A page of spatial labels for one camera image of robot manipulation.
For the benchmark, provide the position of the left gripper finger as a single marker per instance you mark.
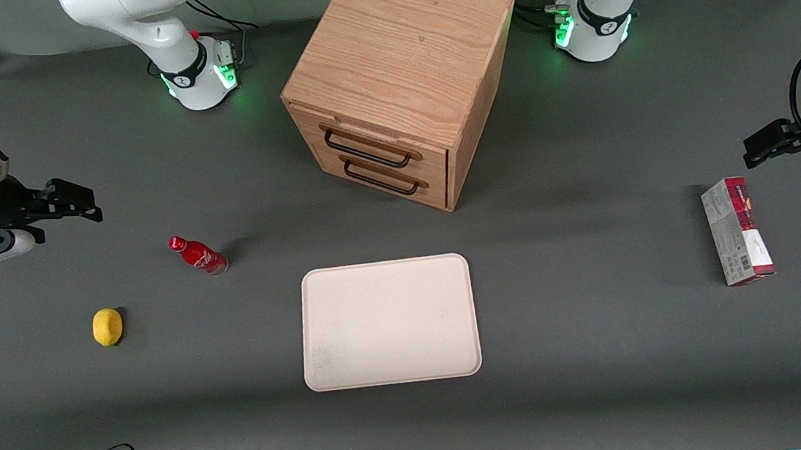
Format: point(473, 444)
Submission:
point(779, 149)
point(774, 133)

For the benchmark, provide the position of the cream rectangular tray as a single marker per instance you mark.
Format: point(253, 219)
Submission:
point(388, 322)

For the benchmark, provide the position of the red soda bottle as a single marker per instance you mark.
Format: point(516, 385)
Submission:
point(199, 257)

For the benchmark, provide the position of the grey and red carton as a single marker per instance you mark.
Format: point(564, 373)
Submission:
point(735, 229)

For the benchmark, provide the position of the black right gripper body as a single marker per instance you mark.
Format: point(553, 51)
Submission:
point(0, 203)

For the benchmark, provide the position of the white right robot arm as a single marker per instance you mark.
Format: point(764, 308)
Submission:
point(130, 16)

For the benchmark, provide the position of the yellow lemon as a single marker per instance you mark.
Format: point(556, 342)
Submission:
point(107, 327)

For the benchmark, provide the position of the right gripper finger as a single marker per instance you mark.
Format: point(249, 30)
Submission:
point(72, 213)
point(70, 192)

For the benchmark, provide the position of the oak wooden drawer cabinet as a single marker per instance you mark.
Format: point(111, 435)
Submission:
point(405, 41)

